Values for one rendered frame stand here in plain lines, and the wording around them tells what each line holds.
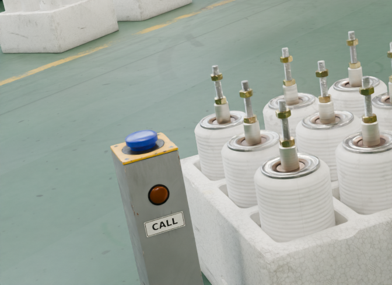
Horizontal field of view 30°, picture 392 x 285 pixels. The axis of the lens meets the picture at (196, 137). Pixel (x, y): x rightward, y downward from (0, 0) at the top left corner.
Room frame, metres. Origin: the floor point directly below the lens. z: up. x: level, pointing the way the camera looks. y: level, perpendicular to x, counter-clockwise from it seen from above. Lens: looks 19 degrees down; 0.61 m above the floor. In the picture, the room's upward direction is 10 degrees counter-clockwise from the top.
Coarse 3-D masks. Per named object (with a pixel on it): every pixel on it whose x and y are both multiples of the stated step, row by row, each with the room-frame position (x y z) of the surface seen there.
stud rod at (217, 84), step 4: (212, 68) 1.08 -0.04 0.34; (216, 68) 1.08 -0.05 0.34; (216, 72) 1.08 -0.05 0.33; (216, 84) 1.08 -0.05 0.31; (220, 84) 1.08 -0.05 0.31; (216, 88) 1.08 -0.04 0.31; (220, 88) 1.08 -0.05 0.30; (216, 92) 1.08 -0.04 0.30; (220, 92) 1.08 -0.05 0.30; (220, 96) 1.08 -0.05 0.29
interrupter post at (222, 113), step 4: (224, 104) 1.07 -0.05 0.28; (216, 108) 1.07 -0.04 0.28; (220, 108) 1.07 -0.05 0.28; (224, 108) 1.07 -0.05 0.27; (228, 108) 1.08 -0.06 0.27; (216, 112) 1.08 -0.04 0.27; (220, 112) 1.07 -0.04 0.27; (224, 112) 1.07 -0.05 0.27; (228, 112) 1.08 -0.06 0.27; (216, 116) 1.08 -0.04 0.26; (220, 116) 1.07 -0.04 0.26; (224, 116) 1.07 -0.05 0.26; (228, 116) 1.07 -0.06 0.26; (216, 120) 1.08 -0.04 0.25; (220, 120) 1.07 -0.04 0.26; (224, 120) 1.07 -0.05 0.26; (228, 120) 1.07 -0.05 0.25
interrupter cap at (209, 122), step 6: (210, 114) 1.11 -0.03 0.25; (234, 114) 1.10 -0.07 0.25; (240, 114) 1.09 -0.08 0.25; (204, 120) 1.09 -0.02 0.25; (210, 120) 1.09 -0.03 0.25; (234, 120) 1.07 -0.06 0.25; (240, 120) 1.06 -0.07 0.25; (204, 126) 1.06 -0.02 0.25; (210, 126) 1.06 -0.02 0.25; (216, 126) 1.06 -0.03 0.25; (222, 126) 1.05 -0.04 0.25; (228, 126) 1.04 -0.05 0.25; (234, 126) 1.05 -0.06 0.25
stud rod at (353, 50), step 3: (348, 33) 1.14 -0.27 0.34; (351, 33) 1.14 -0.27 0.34; (351, 36) 1.14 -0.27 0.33; (354, 36) 1.14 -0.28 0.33; (351, 39) 1.14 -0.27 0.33; (354, 39) 1.14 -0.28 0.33; (351, 48) 1.14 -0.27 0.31; (354, 48) 1.14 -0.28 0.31; (351, 51) 1.14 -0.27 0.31; (354, 51) 1.14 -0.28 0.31; (351, 54) 1.14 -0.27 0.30; (354, 54) 1.14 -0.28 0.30; (351, 57) 1.14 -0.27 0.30; (354, 57) 1.14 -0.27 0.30; (351, 60) 1.14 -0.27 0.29; (354, 60) 1.14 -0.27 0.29
